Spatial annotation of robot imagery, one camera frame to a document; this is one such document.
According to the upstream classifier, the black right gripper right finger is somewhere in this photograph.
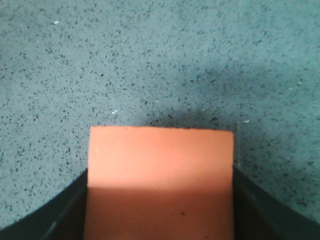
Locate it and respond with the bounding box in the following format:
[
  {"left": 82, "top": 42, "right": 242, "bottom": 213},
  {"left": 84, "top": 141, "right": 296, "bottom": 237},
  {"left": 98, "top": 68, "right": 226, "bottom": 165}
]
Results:
[{"left": 233, "top": 167, "right": 320, "bottom": 240}]

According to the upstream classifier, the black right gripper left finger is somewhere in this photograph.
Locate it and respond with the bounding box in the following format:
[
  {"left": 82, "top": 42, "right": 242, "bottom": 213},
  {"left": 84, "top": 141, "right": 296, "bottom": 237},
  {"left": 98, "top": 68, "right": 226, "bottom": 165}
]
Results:
[{"left": 0, "top": 170, "right": 88, "bottom": 240}]

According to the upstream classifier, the orange foam cube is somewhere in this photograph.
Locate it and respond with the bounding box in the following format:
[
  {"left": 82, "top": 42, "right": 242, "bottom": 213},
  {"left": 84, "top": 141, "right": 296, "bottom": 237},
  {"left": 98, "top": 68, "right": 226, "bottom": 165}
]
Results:
[{"left": 83, "top": 126, "right": 235, "bottom": 240}]

